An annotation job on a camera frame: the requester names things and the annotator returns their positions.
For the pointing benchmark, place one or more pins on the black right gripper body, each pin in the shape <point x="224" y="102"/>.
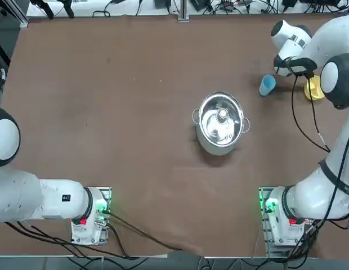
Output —
<point x="302" y="65"/>

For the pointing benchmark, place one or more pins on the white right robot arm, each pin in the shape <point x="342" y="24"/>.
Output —
<point x="309" y="197"/>

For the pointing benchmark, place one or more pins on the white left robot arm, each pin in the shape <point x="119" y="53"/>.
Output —
<point x="56" y="202"/>

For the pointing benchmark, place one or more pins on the blue plastic cup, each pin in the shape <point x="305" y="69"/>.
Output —
<point x="266" y="85"/>

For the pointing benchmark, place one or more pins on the yellow plastic bowl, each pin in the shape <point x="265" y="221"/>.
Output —
<point x="318" y="92"/>

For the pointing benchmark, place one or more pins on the black red power strip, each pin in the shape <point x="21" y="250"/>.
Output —
<point x="226" y="3"/>

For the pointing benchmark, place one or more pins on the stainless steel pot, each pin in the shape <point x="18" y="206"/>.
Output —
<point x="219" y="143"/>

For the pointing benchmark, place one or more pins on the black tripod leg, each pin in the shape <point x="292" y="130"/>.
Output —
<point x="46" y="8"/>
<point x="68" y="8"/>

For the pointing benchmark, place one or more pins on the aluminium camera post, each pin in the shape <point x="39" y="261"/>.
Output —
<point x="183" y="11"/>

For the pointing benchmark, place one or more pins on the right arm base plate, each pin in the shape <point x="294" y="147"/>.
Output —
<point x="271" y="250"/>

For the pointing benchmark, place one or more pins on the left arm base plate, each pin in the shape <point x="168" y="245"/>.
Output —
<point x="104" y="236"/>

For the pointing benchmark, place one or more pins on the silver frame rail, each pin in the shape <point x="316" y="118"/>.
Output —
<point x="21" y="19"/>

